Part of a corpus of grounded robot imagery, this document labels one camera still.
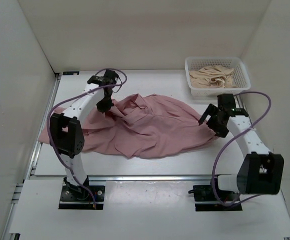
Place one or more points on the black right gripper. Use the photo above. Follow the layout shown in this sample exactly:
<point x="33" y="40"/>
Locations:
<point x="212" y="110"/>

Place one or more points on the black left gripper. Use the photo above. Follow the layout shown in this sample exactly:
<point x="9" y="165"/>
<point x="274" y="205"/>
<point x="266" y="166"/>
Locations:
<point x="104" y="108"/>

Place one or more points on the pink trousers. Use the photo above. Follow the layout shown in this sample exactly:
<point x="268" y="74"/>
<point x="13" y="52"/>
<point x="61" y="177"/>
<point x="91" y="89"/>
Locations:
<point x="148" y="127"/>

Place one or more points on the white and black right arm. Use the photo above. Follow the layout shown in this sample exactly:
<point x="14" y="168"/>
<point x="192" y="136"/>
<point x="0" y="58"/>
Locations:
<point x="261" y="170"/>

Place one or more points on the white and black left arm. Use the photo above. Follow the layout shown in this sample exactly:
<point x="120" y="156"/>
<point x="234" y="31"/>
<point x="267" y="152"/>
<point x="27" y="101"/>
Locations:
<point x="64" y="129"/>

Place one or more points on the beige trousers in basket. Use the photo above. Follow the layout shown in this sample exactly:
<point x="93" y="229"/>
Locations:
<point x="212" y="77"/>

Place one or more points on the white perforated plastic basket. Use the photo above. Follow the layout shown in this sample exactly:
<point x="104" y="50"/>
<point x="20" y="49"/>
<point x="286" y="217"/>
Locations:
<point x="240" y="76"/>

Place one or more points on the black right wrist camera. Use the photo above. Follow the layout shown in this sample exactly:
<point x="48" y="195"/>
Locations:
<point x="227" y="104"/>

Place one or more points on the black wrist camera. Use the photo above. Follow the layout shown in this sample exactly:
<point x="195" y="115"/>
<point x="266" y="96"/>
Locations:
<point x="109" y="78"/>
<point x="227" y="104"/>

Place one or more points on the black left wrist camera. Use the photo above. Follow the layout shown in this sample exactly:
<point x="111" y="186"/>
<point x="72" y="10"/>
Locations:
<point x="109" y="78"/>

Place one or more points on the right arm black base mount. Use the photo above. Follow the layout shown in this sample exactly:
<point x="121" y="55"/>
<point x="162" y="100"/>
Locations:
<point x="205" y="200"/>

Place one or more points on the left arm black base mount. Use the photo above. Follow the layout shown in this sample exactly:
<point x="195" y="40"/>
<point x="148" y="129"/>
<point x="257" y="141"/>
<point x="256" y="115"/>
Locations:
<point x="71" y="201"/>

